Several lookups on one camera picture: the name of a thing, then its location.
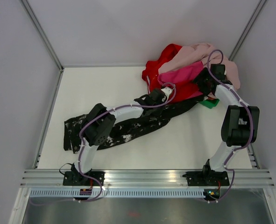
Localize magenta pink trousers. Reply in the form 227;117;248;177
157;61;204;84

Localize black white-splattered trousers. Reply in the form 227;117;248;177
63;98;198;154

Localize red trousers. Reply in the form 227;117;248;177
142;44;207;103

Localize light pink trousers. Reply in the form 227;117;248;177
158;43;241;90

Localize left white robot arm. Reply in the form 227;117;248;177
71;83;176;185

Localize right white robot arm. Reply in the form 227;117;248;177
193;63;260;185

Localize green folded garment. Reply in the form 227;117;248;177
199;99;219;109

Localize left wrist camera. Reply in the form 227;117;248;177
161;86;174;99

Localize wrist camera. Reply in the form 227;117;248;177
161;86;174;99
210;64;226;76

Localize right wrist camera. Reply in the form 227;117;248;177
210;64;226;76

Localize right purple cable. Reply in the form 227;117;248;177
207;49;255;201

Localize right aluminium frame post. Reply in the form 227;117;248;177
229;0;268;61

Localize aluminium frame post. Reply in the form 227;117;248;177
229;0;268;61
19;0;64;72

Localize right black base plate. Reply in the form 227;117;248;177
183;171;230;187

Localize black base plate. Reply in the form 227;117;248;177
183;171;230;187
63;171;105;187

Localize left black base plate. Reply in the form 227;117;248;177
63;171;105;187

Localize left aluminium frame post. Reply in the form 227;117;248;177
19;0;64;72

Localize aluminium mounting rail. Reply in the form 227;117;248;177
20;169;275;189

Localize white slotted cable duct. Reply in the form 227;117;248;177
30;188;205;198

